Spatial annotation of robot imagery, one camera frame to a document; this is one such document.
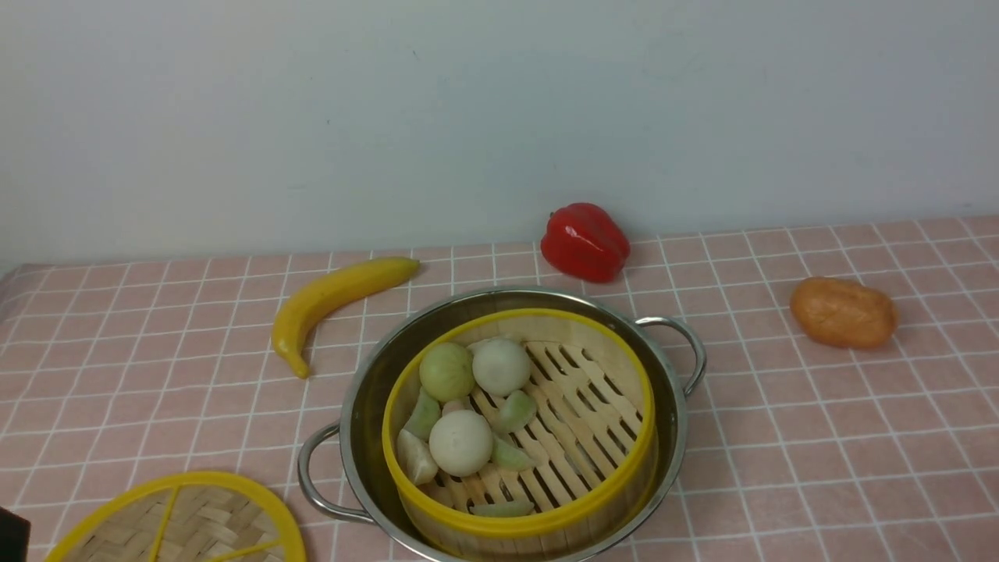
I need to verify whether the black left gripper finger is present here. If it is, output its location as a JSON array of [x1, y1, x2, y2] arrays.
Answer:
[[0, 507, 30, 562]]

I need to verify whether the yellow woven bamboo steamer lid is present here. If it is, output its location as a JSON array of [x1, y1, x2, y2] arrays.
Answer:
[[46, 471, 309, 561]]

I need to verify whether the yellow rimmed bamboo steamer basket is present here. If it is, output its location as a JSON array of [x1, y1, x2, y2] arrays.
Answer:
[[382, 308, 656, 561]]

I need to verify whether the green dumpling at basket front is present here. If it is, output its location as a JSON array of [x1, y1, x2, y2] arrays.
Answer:
[[470, 499, 535, 518]]

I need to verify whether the stainless steel pot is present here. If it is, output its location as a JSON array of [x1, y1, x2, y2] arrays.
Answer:
[[297, 286, 707, 561]]

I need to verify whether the pink checkered tablecloth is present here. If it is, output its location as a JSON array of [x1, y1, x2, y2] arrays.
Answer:
[[1, 217, 998, 561]]

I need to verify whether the yellow plastic banana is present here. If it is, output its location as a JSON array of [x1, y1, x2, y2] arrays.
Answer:
[[271, 256, 421, 379]]

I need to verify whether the white folded dumpling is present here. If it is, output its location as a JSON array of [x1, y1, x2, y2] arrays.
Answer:
[[396, 429, 439, 486]]

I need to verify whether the green dumpling upper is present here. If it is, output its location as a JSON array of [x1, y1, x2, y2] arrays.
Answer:
[[404, 387, 442, 442]]

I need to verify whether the white round steamed bun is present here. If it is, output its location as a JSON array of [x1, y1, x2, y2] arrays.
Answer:
[[428, 410, 495, 478]]

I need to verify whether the yellowish round bun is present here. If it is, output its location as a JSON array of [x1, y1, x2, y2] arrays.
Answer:
[[420, 342, 477, 403]]

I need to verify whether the green dumpling lower right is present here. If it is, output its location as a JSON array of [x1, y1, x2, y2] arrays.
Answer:
[[490, 434, 538, 472]]

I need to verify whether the green dumpling lower left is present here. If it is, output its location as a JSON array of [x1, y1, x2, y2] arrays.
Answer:
[[492, 389, 538, 434]]

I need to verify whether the red bell pepper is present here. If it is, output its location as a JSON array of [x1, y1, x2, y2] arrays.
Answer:
[[540, 202, 631, 284]]

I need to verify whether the orange brown potato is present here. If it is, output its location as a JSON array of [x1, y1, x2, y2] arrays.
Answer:
[[790, 277, 900, 349]]

